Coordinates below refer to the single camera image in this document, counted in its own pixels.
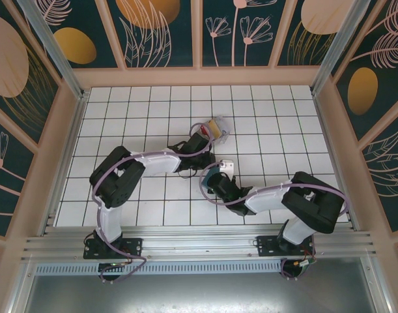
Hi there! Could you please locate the yellow card stack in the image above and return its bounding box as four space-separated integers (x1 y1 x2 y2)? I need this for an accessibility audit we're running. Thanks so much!
207 119 221 138

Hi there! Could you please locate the clear acrylic card box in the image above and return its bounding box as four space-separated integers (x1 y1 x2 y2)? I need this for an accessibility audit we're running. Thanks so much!
198 115 232 146

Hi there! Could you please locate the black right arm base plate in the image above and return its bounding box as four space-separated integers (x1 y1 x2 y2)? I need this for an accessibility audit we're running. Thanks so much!
256 235 317 258

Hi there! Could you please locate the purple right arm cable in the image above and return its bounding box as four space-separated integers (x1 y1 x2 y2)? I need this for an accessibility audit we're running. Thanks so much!
199 169 349 281

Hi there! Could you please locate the teal card holder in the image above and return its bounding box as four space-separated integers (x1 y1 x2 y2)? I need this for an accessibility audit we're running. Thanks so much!
203 164 223 189

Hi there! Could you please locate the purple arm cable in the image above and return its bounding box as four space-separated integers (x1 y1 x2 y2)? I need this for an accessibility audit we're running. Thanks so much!
199 169 349 281
91 122 216 283

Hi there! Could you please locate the aluminium side rail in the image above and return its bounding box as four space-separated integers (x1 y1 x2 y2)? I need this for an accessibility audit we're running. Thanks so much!
40 94 89 235

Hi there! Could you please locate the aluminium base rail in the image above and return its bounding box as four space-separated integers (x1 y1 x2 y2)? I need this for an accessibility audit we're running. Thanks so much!
21 224 378 261

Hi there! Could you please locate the black round cable port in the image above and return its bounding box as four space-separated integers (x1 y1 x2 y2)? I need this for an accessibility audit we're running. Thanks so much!
281 257 317 280
98 260 128 284

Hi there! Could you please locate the slotted grey cable duct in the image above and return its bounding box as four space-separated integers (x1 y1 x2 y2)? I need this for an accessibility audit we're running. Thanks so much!
34 260 286 275

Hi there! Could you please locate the aluminium corner post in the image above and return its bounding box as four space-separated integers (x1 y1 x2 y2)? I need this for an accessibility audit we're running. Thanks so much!
16 0 89 98
311 0 372 95

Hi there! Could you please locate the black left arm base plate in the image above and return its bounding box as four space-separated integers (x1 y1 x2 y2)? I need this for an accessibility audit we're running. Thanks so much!
83 237 144 260

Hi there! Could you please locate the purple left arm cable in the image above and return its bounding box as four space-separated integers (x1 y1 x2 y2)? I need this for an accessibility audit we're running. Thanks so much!
91 122 216 283

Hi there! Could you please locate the grey metal sheet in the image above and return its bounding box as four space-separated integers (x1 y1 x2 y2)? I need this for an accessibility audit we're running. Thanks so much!
21 273 387 313

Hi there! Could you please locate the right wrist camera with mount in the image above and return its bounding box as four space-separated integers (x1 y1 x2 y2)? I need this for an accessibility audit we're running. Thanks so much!
217 158 235 177

